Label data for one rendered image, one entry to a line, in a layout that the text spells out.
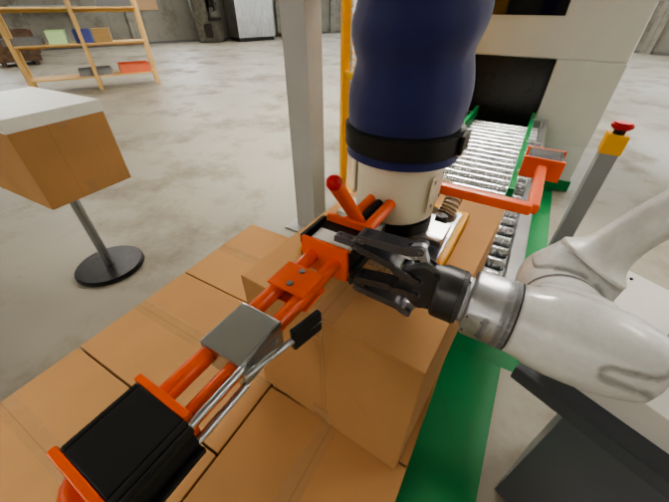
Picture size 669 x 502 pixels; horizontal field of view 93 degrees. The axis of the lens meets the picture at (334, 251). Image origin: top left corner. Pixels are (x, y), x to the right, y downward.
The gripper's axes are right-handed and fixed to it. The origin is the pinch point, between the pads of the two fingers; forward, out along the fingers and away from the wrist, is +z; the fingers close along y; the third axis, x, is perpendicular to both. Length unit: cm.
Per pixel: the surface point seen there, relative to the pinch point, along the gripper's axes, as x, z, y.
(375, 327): -0.6, -8.8, 12.8
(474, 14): 21.5, -9.1, -30.1
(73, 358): -26, 75, 54
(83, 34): 339, 725, 25
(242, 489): -25, 8, 53
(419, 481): 16, -28, 107
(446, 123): 20.8, -8.7, -15.9
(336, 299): 1.7, 0.3, 12.9
